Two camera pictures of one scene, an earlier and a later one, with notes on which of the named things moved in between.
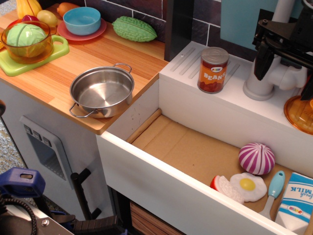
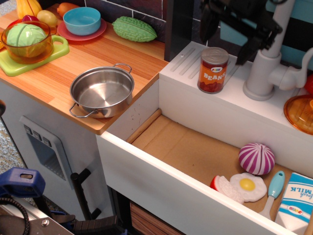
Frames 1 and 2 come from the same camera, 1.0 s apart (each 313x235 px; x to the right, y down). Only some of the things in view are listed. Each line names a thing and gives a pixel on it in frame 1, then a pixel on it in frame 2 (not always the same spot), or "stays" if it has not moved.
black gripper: (293, 40) → (254, 15)
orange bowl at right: (300, 113) stays
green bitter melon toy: (133, 29) stays
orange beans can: (212, 70) stays
